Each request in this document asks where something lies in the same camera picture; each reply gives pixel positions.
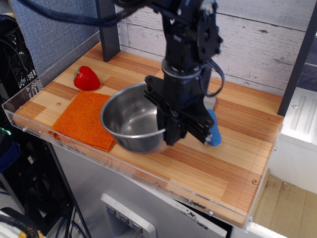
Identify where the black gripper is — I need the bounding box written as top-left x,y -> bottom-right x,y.
145,71 -> 214,146

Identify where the metal bowl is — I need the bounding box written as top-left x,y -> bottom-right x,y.
100,82 -> 168,154

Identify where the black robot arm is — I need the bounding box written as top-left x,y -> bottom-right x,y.
115,0 -> 223,146

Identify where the orange red cloth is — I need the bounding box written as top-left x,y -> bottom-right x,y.
52,91 -> 115,152

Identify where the yellow cloth piece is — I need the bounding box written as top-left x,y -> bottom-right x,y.
18,230 -> 45,238

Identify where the clear acrylic table guard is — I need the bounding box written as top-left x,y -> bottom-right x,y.
3,79 -> 281,228

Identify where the stainless toy fridge cabinet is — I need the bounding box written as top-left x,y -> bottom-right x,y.
52,145 -> 232,238

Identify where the red toy strawberry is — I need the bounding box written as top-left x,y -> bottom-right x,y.
73,66 -> 101,91

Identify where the grey dispenser button panel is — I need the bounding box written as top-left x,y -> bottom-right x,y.
100,193 -> 157,238

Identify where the white ridged side unit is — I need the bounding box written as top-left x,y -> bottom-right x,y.
268,88 -> 317,193

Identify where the black plastic crate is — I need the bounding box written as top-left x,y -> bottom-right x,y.
3,27 -> 37,89

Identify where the blue handled metal fork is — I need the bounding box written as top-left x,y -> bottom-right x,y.
203,96 -> 221,147

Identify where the dark grey left post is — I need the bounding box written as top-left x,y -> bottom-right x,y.
96,0 -> 120,62

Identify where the dark grey post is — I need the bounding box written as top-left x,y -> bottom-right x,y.
96,0 -> 120,62
277,3 -> 317,117

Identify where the dark grey right post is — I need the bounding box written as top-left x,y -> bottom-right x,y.
277,3 -> 317,117

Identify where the black braided cable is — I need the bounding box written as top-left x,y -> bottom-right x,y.
0,213 -> 40,238

